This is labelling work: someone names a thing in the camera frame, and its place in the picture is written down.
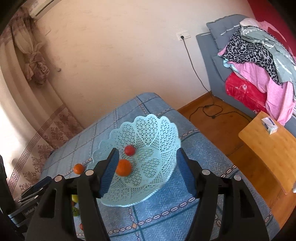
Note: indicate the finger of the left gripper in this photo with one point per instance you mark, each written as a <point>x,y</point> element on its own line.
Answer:
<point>36,187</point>

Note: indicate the green fruit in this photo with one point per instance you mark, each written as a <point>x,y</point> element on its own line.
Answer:
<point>75,198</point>
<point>76,211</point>

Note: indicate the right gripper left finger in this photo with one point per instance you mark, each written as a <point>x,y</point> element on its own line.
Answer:
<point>53,218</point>

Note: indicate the grey blue sofa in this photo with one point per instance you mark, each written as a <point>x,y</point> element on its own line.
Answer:
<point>211,43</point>

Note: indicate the red wall panel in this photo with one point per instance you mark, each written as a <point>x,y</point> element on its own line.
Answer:
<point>265,11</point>

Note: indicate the blue checked bedspread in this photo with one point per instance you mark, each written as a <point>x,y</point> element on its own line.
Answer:
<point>152,203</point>

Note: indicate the small orange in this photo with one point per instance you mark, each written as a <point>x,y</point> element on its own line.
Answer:
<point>78,169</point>

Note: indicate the wooden side table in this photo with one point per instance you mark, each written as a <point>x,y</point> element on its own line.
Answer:
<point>277,151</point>

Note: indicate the patterned beige curtain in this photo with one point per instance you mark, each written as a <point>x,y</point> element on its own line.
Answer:
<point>34,120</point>

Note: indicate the large orange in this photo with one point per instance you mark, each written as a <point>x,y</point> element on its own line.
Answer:
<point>124,168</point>

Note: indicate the light blue lattice basket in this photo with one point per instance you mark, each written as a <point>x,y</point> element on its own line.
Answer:
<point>156,141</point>

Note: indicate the white wall socket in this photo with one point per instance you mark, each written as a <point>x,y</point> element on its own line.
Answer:
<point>183,35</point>

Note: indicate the white air conditioner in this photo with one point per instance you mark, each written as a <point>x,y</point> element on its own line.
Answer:
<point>39,7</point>

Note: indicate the small white box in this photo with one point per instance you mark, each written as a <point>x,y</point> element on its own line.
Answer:
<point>269,125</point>

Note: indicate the green fruit back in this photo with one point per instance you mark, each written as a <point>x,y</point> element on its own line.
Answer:
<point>75,198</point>

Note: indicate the pile of clothes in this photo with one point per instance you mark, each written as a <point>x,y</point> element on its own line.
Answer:
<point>258,53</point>

